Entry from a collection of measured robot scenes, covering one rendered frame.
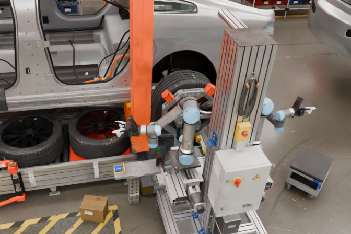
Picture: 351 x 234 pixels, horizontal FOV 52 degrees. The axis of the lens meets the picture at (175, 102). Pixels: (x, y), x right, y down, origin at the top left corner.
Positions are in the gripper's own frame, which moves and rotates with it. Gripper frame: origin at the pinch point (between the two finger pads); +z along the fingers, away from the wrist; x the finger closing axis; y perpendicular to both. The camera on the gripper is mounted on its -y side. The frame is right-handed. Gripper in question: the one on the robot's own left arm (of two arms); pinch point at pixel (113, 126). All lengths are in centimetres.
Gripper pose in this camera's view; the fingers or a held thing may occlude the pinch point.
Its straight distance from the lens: 269.1
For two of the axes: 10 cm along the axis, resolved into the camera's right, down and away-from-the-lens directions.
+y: -0.6, 8.9, 4.6
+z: -10.0, -0.4, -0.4
